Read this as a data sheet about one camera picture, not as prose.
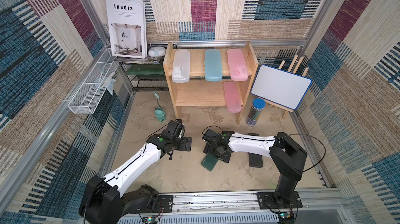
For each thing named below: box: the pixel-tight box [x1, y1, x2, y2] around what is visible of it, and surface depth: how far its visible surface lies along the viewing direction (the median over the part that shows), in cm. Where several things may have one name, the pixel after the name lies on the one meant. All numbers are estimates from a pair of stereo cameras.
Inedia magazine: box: [105, 0, 148, 59], surface depth 79 cm
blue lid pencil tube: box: [246, 97, 267, 127], surface depth 90 cm
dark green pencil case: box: [201, 153, 219, 172], surface depth 85 cm
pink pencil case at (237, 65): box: [227, 48, 249, 82], surface depth 70 cm
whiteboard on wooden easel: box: [250, 64, 312, 110], surface depth 96 cm
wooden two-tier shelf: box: [162, 41, 259, 124], surface depth 76 cm
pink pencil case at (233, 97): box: [223, 81, 244, 114], surface depth 89 cm
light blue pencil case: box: [204, 48, 223, 82], surface depth 73 cm
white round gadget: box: [147, 46, 167, 57], surface depth 89 cm
